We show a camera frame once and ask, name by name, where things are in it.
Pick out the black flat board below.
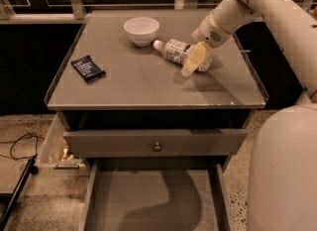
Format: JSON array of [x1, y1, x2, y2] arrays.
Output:
[[0, 155, 37, 231]]

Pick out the black cable on floor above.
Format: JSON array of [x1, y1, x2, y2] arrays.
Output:
[[0, 132, 46, 175]]

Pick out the open grey bottom drawer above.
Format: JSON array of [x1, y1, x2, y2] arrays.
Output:
[[79, 157, 234, 231]]

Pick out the clear plastic water bottle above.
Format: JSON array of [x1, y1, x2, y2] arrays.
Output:
[[152, 38, 213, 73]]

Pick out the clear plastic storage bin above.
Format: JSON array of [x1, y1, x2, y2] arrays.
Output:
[[36, 115, 89, 175]]

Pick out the grey cabinet with counter top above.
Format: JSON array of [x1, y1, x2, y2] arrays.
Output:
[[44, 7, 269, 173]]

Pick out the metal railing frame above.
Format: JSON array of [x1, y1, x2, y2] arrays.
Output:
[[0, 0, 317, 26]]

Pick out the grey middle drawer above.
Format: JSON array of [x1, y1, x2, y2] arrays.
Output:
[[63, 129, 247, 159]]

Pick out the dark blue snack packet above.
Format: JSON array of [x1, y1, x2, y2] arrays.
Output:
[[70, 56, 106, 83]]

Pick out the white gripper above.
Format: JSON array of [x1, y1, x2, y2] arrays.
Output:
[[181, 9, 236, 76]]

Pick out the round metal drawer knob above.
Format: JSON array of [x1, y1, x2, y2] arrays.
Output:
[[154, 142, 162, 152]]

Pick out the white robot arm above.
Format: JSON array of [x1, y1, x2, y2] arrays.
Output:
[[181, 0, 317, 231]]

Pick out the white ceramic bowl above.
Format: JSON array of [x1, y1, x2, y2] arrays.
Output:
[[124, 17, 159, 47]]

